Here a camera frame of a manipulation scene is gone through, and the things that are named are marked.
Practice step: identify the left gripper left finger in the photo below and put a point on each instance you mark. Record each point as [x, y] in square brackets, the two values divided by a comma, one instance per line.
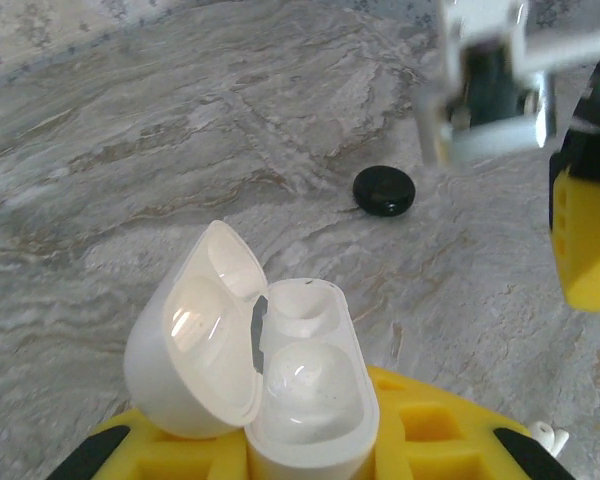
[145, 450]

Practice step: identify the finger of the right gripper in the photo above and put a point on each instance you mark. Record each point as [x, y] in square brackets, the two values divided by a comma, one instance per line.
[585, 225]

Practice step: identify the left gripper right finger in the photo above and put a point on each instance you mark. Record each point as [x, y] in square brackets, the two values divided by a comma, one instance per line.
[470, 450]

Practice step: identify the white earbud charging case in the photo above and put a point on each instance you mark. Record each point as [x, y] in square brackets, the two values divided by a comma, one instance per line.
[190, 350]

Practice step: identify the black earbud charging case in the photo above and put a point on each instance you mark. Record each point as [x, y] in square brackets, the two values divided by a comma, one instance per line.
[382, 190]

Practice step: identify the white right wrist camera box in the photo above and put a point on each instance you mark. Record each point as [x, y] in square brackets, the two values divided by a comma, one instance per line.
[480, 20]

